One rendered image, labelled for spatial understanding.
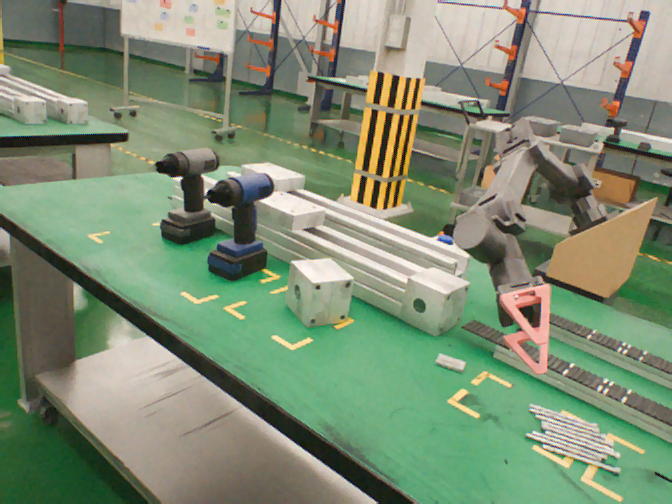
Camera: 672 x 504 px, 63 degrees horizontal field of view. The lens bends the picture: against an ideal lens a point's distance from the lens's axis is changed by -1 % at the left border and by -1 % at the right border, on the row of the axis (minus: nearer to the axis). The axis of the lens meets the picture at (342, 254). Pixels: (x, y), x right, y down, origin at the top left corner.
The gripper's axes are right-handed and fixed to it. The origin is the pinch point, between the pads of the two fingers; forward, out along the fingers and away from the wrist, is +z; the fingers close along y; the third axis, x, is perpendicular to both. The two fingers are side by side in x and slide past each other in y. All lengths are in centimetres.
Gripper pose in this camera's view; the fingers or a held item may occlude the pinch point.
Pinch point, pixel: (539, 354)
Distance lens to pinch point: 82.3
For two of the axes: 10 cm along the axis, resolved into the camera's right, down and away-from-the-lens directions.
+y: 2.7, 5.7, 7.8
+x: -9.5, 2.6, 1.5
